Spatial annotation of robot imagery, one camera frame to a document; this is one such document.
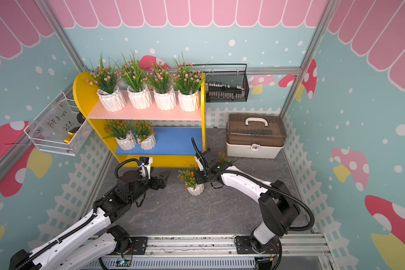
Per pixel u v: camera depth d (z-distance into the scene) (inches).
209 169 26.0
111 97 26.4
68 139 25.0
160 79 24.3
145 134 32.2
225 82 36.3
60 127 26.9
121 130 32.0
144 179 22.8
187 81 24.1
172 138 38.2
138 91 27.2
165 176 28.9
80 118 31.1
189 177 30.3
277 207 17.2
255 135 34.7
